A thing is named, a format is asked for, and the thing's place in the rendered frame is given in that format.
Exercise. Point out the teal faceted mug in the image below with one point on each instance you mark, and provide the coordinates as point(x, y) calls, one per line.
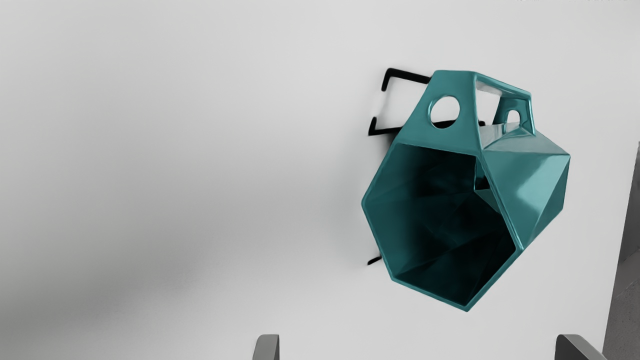
point(520, 185)

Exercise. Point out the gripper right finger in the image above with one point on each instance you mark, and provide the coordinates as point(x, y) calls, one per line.
point(575, 350)

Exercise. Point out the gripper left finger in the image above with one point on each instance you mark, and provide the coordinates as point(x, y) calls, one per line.
point(266, 348)

